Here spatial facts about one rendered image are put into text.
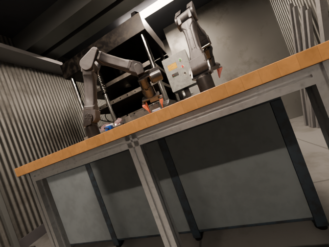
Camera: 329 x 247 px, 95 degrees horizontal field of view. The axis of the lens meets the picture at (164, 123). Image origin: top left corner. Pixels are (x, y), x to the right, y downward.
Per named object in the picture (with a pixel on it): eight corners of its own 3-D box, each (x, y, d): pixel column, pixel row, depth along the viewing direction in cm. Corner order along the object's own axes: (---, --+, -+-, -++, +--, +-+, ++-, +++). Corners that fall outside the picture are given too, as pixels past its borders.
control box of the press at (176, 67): (230, 172, 165) (184, 47, 167) (204, 178, 175) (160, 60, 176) (228, 165, 186) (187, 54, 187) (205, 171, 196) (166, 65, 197)
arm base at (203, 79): (181, 87, 67) (178, 85, 60) (226, 67, 61) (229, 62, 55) (187, 104, 67) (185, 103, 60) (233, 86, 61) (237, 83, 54)
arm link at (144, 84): (152, 84, 85) (148, 72, 82) (154, 86, 80) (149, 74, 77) (141, 89, 85) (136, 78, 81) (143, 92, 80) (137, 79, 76)
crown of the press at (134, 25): (156, 59, 164) (137, 7, 165) (73, 104, 206) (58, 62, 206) (175, 75, 244) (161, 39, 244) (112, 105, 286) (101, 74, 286)
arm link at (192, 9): (196, 44, 97) (171, 7, 72) (210, 35, 92) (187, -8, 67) (200, 59, 93) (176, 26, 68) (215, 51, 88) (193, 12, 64)
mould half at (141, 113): (162, 116, 94) (154, 96, 94) (129, 130, 102) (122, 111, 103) (179, 113, 141) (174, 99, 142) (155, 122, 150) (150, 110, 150)
